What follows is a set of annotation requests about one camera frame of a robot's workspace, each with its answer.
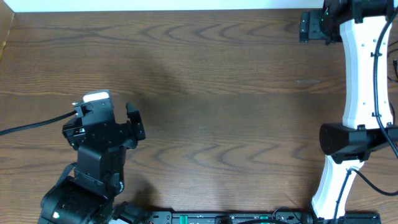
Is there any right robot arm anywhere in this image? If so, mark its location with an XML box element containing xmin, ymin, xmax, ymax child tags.
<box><xmin>299</xmin><ymin>0</ymin><xmax>397</xmax><ymax>223</ymax></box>

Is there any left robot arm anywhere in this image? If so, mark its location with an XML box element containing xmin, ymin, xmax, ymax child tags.
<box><xmin>38</xmin><ymin>99</ymin><xmax>146</xmax><ymax>223</ymax></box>

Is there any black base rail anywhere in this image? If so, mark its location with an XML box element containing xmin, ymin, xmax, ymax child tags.
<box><xmin>111</xmin><ymin>202</ymin><xmax>382</xmax><ymax>224</ymax></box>

